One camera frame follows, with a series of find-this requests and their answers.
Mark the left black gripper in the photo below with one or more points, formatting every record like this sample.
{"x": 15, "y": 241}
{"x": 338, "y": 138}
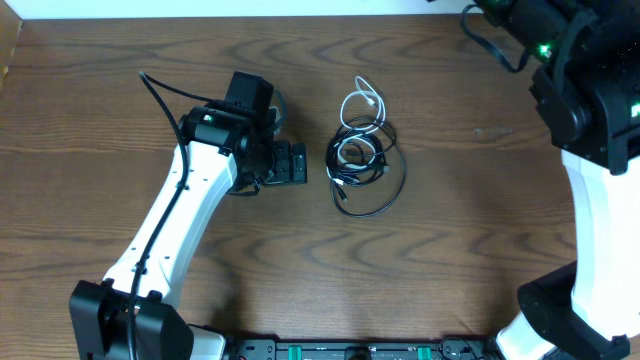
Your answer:
{"x": 288, "y": 169}

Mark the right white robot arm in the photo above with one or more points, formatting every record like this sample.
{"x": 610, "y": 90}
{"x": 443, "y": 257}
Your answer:
{"x": 586, "y": 90}

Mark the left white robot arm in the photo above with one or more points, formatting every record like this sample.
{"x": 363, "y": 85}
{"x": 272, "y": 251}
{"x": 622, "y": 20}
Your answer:
{"x": 224, "y": 148}

